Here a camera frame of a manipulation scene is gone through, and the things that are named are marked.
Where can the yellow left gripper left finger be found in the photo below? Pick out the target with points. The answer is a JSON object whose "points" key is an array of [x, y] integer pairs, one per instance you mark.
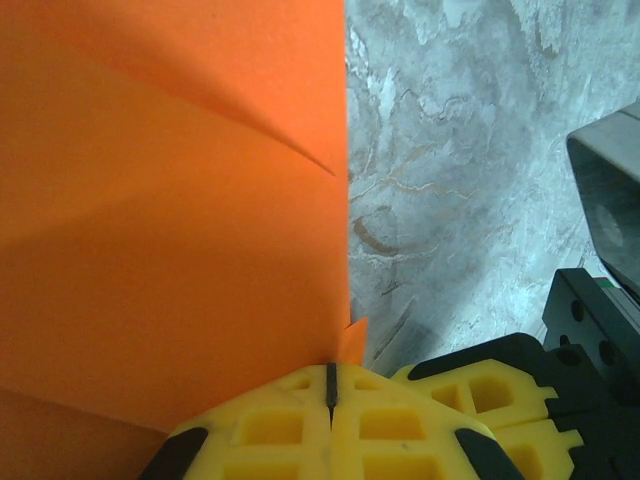
{"points": [[280, 400]]}

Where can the orange square paper sheet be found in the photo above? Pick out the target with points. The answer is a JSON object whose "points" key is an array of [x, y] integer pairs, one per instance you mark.
{"points": [[175, 250]]}

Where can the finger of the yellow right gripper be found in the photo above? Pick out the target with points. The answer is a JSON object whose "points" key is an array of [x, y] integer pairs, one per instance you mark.
{"points": [[545, 440], [460, 392]]}

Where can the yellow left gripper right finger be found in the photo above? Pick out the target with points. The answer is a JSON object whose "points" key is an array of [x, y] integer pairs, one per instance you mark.
{"points": [[400, 405]]}

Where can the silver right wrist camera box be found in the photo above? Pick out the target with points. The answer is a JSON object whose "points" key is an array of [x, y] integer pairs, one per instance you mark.
{"points": [[610, 200]]}

